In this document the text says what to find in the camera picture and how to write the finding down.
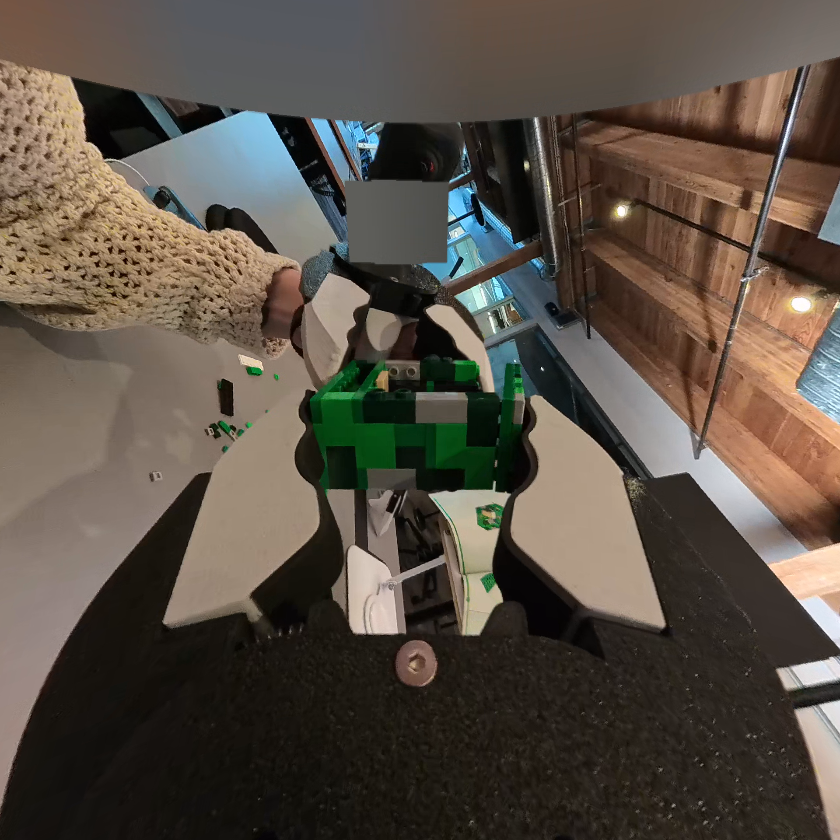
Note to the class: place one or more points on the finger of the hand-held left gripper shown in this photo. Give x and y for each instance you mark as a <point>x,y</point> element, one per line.
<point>466,341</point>
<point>328,328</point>

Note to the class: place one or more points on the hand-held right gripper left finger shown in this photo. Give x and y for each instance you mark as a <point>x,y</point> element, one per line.
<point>256,525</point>

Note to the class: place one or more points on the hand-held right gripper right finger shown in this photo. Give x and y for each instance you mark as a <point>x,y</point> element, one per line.
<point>577,525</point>

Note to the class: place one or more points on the green lego panel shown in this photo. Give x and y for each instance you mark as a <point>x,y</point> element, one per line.
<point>513,433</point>

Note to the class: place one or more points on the hollow green lego build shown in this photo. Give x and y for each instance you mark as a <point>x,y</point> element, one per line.
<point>394,439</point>

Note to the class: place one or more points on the person's left forearm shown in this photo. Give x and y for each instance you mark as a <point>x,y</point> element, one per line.
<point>98,229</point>

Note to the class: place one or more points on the scattered loose lego pieces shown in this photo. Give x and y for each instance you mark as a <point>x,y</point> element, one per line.
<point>226,397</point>

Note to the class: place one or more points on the person's left hand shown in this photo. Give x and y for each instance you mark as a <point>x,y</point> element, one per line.
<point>282,305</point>

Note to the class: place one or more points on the instruction booklet with green print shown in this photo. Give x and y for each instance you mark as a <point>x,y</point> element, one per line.
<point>476,558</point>

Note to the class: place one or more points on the white plastic object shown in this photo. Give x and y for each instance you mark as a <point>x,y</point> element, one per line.
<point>367,590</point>

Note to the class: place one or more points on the black table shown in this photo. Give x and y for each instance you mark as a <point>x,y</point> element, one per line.
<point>722,558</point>

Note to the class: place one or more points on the white desk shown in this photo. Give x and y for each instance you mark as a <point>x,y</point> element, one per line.
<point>249,170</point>

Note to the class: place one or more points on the round ceiling lamp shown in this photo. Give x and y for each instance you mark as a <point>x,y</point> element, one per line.
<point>621,211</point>
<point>800,303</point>

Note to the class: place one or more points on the thin metal pipe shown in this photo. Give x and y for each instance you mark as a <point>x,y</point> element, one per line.
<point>751,270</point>

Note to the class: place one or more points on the silver ventilation duct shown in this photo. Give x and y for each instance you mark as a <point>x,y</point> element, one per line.
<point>544,197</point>

